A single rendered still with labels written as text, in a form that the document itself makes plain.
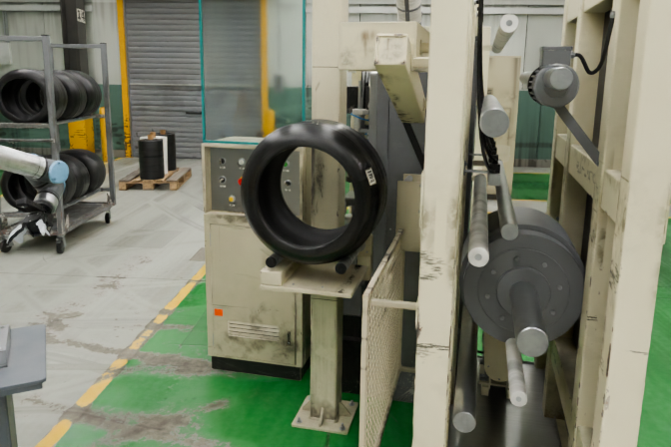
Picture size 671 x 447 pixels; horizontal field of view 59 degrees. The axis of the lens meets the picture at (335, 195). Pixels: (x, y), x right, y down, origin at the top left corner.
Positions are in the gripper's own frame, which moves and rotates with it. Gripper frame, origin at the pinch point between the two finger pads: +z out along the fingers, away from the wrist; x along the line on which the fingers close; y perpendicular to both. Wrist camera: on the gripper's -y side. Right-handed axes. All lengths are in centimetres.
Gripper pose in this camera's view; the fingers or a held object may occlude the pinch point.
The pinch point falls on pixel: (23, 238)
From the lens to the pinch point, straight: 255.4
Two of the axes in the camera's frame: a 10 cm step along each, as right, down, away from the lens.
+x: -9.7, 2.2, 1.2
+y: 2.5, 7.3, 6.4
